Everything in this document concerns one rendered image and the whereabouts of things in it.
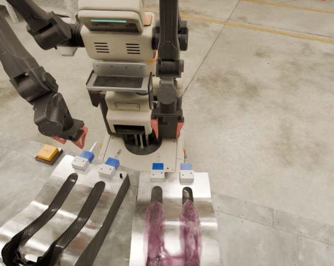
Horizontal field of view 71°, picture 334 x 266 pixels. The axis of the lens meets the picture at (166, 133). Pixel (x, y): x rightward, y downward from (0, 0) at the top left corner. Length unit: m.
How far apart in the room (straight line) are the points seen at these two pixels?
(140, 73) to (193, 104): 1.51
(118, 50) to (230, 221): 0.77
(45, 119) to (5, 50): 0.18
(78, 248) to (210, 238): 0.38
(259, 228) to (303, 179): 1.29
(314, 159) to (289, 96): 0.83
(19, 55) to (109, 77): 0.45
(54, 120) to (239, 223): 0.68
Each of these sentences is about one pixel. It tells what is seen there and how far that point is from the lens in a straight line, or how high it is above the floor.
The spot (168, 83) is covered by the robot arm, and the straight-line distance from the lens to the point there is 0.68.
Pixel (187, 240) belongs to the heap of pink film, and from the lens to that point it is 0.76.
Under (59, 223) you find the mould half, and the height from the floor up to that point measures 0.90.
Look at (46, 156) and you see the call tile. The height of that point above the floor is 0.84.
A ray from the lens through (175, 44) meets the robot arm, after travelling 0.70.
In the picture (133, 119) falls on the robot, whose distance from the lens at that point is 1.18.
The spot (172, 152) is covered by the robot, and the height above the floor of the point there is 0.28.
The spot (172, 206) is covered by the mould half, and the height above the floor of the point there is 0.87.
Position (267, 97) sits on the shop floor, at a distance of 2.76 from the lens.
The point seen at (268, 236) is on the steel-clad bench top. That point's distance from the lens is 0.93.
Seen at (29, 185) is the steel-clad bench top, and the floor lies 0.80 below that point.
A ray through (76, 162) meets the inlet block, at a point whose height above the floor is 0.92.
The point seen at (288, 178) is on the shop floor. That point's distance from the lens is 2.12.
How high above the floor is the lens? 1.62
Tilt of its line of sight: 48 degrees down
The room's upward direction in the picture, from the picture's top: straight up
